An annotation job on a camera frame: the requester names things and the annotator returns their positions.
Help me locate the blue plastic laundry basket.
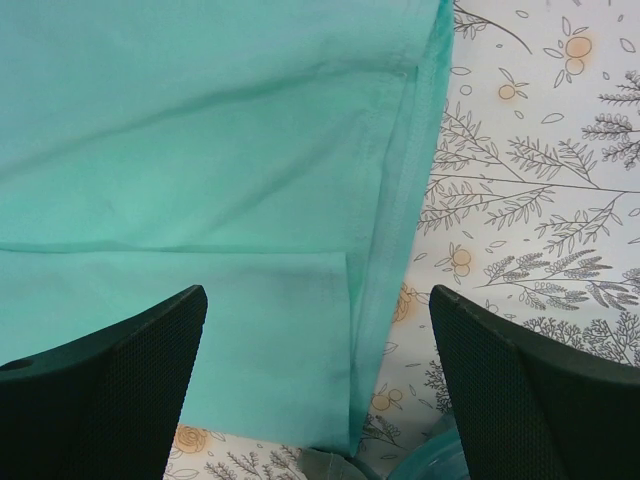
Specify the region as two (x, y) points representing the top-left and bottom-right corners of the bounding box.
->
(388, 412), (470, 480)

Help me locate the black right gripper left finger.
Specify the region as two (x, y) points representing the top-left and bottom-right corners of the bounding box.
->
(1, 285), (208, 479)

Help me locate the teal t shirt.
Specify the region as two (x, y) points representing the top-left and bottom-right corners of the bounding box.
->
(1, 1), (453, 454)

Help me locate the floral table cloth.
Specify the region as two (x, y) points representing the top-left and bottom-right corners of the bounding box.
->
(165, 1), (639, 479)

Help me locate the grey t shirt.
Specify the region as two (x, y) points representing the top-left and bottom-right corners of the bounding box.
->
(297, 449), (378, 480)

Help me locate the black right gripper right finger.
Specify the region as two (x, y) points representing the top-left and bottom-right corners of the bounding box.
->
(429, 285), (639, 479)

